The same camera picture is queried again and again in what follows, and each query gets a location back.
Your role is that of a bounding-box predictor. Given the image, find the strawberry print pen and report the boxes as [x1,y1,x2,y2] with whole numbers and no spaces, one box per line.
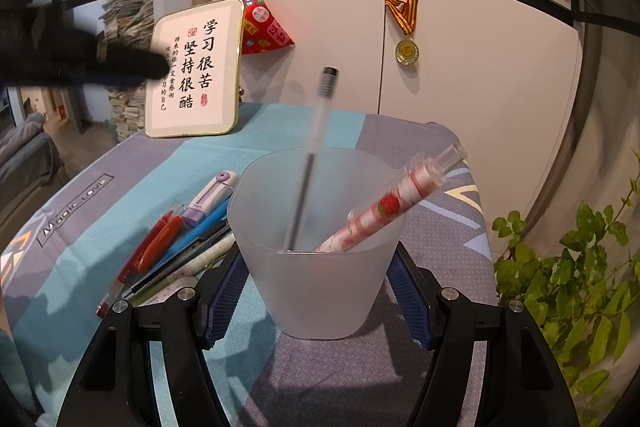
[315,143,468,254]

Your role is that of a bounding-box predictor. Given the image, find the tall stack of papers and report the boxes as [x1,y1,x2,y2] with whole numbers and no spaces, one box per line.
[99,0,156,144]

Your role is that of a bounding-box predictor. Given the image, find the red hanging ornament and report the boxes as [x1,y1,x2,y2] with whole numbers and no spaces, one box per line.
[239,0,294,56]

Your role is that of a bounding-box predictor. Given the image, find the red pen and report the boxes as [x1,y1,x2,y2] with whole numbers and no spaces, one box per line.
[96,203,185,319]

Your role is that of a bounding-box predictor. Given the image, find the green leafy plant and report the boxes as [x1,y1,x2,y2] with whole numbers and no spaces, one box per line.
[492,152,640,400]

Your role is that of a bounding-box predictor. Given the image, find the grey sofa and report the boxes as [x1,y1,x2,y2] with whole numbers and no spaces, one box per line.
[0,112,71,208]

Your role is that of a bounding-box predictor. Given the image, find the white cabinet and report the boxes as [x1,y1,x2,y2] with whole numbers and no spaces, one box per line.
[210,0,588,212]

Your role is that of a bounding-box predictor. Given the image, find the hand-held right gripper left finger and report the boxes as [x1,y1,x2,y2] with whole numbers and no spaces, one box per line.
[57,251,251,427]

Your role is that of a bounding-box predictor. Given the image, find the orange pen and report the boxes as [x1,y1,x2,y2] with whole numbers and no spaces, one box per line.
[136,215,185,273]

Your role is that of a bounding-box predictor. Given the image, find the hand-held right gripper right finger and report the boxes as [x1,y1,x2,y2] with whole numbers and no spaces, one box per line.
[387,242,581,427]

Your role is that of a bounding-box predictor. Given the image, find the purple and white eraser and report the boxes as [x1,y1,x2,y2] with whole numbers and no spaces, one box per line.
[181,172,240,229]

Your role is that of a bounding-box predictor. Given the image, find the translucent plastic cup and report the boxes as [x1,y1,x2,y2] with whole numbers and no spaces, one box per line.
[227,148,408,340]

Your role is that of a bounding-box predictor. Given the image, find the gold medal with striped ribbon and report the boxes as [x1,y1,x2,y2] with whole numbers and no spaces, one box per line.
[384,0,422,66]

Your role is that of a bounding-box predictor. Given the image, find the cream patterned pen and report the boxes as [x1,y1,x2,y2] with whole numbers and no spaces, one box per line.
[145,233,236,298]

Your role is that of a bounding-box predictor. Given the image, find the clear pen with black cap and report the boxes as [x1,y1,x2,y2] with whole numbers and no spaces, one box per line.
[285,67,338,253]

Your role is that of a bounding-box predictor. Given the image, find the framed calligraphy sign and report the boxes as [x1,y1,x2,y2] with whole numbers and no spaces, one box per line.
[145,0,246,139]

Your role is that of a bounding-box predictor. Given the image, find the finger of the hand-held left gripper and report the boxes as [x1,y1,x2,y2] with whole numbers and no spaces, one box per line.
[0,7,169,88]

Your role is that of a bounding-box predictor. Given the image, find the printed teal grey tablecloth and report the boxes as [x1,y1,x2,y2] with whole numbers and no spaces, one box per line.
[0,102,501,427]

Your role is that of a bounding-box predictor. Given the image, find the blue pen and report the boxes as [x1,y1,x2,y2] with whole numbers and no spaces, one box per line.
[122,218,229,300]

